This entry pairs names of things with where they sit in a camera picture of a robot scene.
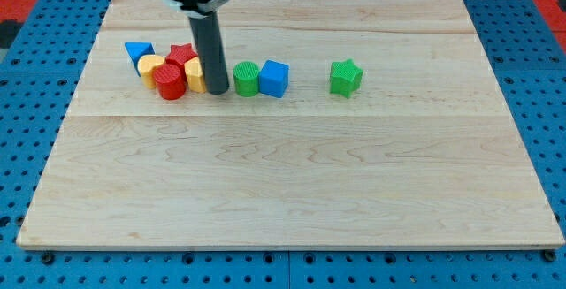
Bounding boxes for red star block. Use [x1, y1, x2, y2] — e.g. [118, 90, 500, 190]
[165, 43, 198, 80]

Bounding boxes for light wooden board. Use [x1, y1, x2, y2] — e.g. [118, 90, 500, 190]
[17, 0, 564, 251]

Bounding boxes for green star block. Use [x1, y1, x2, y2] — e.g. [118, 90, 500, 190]
[329, 58, 363, 98]

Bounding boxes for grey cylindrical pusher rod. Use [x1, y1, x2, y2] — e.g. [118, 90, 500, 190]
[189, 12, 229, 95]

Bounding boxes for green cylinder block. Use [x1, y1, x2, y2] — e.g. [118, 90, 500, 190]
[233, 61, 260, 97]

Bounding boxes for yellow hexagon block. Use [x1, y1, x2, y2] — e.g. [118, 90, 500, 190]
[184, 57, 207, 93]

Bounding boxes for yellow heart block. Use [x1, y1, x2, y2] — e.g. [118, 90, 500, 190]
[137, 54, 165, 89]

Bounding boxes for blue cube block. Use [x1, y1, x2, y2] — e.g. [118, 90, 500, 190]
[259, 60, 289, 98]

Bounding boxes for red cylinder block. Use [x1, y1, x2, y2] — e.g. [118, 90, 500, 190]
[153, 64, 186, 100]

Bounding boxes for blue triangle block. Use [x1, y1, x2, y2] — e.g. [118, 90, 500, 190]
[125, 42, 155, 74]

